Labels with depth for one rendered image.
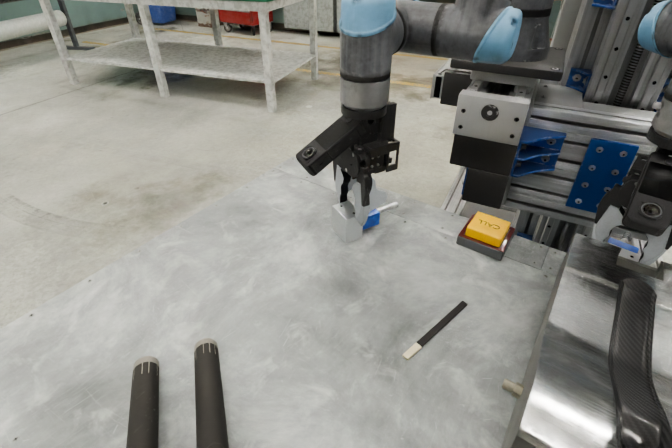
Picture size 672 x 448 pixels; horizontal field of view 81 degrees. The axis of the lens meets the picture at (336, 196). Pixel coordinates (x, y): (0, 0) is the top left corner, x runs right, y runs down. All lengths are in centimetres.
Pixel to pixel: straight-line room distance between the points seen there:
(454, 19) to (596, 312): 42
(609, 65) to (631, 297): 59
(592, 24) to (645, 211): 63
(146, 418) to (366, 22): 53
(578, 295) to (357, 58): 42
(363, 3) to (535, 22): 50
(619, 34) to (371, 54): 64
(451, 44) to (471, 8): 5
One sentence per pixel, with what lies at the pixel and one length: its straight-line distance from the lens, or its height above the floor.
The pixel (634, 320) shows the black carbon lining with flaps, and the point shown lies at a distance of 61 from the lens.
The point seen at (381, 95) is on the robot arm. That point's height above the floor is 107.
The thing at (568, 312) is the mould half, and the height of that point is 88.
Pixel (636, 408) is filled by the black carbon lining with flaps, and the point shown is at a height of 91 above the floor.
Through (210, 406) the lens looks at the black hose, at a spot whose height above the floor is 85.
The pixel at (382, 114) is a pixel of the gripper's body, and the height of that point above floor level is 104.
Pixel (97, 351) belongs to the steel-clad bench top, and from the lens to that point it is 65.
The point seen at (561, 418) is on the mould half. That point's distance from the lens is 41.
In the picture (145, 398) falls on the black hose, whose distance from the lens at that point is 53.
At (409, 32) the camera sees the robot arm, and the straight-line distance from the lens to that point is 64.
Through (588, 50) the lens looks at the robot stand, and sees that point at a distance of 119.
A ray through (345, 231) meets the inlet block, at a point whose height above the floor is 83.
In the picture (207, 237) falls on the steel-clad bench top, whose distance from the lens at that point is 77.
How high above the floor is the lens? 127
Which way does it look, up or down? 34 degrees down
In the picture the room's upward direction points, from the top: straight up
